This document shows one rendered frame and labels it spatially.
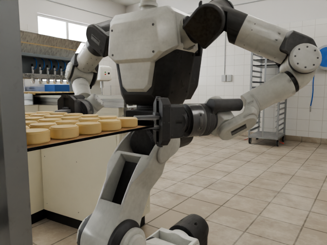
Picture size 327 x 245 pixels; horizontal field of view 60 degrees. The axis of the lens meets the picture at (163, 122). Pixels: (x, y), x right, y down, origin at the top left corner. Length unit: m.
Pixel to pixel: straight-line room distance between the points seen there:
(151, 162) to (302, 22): 5.01
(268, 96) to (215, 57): 5.30
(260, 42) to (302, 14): 4.86
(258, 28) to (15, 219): 0.72
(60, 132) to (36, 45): 1.73
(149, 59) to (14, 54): 0.54
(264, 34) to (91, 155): 1.29
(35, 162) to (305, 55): 1.80
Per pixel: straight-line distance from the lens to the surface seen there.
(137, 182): 0.88
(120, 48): 0.94
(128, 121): 0.63
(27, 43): 2.17
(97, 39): 1.10
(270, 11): 5.84
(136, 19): 0.92
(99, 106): 1.10
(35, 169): 2.17
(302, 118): 5.56
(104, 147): 1.73
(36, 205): 2.24
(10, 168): 0.39
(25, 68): 2.18
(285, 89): 0.82
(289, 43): 0.84
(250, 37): 0.85
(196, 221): 1.37
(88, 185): 1.89
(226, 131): 0.76
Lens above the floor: 0.95
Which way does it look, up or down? 7 degrees down
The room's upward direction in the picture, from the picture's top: straight up
